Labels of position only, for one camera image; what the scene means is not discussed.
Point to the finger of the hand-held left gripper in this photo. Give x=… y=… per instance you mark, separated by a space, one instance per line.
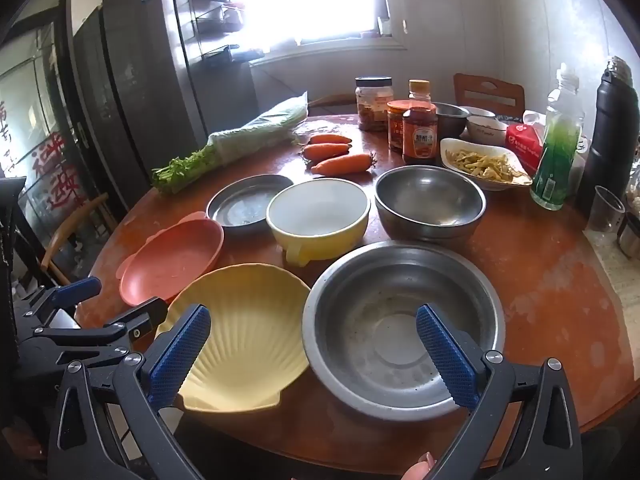
x=80 y=288
x=145 y=312

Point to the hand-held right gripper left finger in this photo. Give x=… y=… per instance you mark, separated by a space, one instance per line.
x=180 y=355

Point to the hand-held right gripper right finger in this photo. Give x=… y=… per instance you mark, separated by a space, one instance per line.
x=445 y=355

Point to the yellow shell-shaped plate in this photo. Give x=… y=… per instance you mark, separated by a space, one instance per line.
x=245 y=320

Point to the large steel bowl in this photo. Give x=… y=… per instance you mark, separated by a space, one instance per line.
x=370 y=320

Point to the small steel plate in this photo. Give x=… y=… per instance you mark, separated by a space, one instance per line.
x=240 y=200

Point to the medium steel bowl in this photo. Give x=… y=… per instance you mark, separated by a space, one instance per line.
x=430 y=200

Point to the person's right hand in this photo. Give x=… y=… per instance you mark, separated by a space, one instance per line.
x=421 y=466

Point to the light wooden chair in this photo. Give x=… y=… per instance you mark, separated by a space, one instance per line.
x=75 y=220

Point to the glass door with red lettering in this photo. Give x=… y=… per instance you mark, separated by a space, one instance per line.
x=30 y=110

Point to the white dish of pickled vegetables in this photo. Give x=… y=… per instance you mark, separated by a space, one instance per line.
x=485 y=162

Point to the bagged celery bunch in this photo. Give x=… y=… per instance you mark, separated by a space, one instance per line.
x=240 y=135

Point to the dark refrigerator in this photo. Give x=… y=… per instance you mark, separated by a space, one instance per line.
x=140 y=85

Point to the carrot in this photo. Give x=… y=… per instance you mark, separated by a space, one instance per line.
x=325 y=150
x=345 y=164
x=330 y=138

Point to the brown sauce bottle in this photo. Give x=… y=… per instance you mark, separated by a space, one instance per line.
x=420 y=135

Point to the red tissue pack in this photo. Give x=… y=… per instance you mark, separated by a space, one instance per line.
x=522 y=145

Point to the green drink bottle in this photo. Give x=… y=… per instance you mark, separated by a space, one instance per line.
x=555 y=160

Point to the white bowl with food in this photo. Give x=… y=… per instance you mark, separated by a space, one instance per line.
x=487 y=128

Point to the red-lidded sauce jar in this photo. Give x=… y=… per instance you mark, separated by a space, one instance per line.
x=396 y=127

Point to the small steel bowl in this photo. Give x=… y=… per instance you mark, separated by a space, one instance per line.
x=452 y=117

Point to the blue-rimmed bowl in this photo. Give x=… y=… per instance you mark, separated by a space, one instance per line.
x=511 y=118

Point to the empty white bowl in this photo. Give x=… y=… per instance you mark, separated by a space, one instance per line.
x=480 y=110

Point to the black-lidded pickle jar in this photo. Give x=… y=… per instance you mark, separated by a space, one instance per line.
x=372 y=105

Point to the black thermos flask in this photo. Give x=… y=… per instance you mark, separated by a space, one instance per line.
x=610 y=150

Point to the wooden chair with cutout back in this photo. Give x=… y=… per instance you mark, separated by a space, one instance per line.
x=487 y=92

